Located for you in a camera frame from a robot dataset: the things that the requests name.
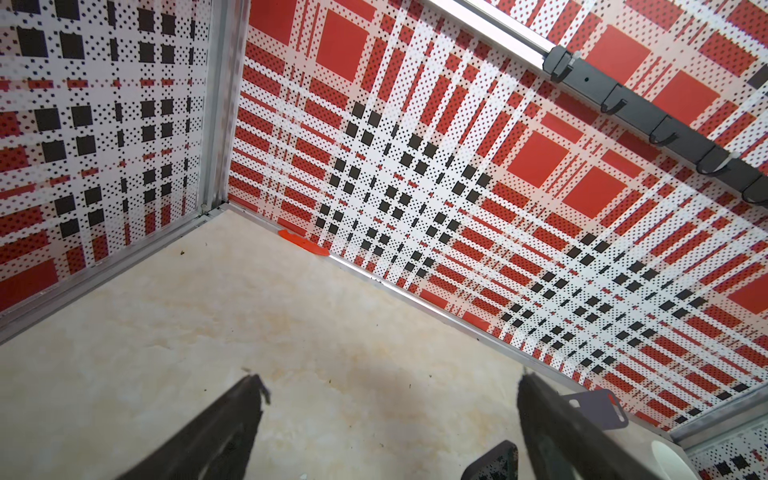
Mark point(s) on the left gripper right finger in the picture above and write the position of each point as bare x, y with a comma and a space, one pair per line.
561, 443

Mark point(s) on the red marker pen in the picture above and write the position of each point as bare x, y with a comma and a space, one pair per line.
303, 243

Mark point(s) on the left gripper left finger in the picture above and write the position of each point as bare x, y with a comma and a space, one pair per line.
216, 444

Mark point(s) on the white ceramic mug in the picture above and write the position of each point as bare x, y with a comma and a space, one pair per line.
672, 462

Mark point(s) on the black phone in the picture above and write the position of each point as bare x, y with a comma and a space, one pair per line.
499, 463

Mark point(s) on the purple phone stand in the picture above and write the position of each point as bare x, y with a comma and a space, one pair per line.
600, 407

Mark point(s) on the black hook rail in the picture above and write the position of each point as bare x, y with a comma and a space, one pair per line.
661, 129

